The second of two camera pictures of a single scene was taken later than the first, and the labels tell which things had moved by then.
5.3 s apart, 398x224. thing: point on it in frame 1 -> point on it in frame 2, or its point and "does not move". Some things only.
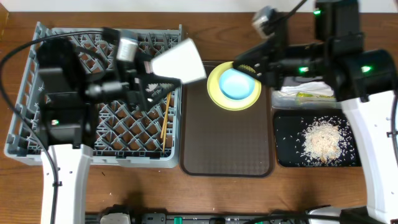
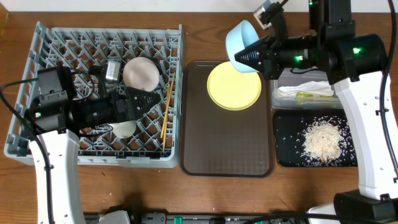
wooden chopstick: [166, 121] does not move
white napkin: [317, 88] does not move
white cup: [180, 61] -> [124, 129]
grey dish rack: [124, 135] does not move
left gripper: [137, 82] -> [125, 107]
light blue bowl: [236, 84] -> [239, 37]
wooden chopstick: [165, 115] does not move
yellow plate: [217, 96] does not move
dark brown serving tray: [216, 142] does not move
